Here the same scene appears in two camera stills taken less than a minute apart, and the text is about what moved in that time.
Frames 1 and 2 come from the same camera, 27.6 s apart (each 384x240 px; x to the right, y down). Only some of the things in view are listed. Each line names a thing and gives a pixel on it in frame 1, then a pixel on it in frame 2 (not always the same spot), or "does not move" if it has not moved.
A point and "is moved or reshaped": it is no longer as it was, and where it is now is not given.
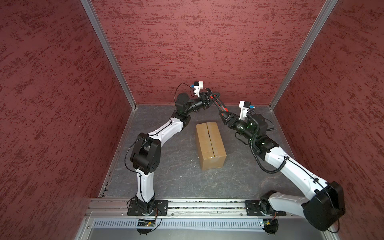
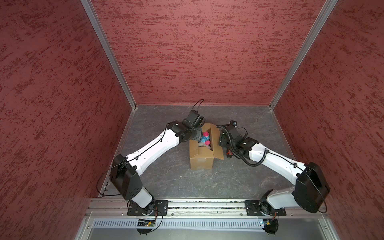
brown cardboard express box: (211, 150) is moved or reshaped
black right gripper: (229, 119) to (222, 141)
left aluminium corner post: (110, 48) does not move
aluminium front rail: (117, 209) does not move
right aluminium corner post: (327, 10) does not move
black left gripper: (204, 97) to (197, 137)
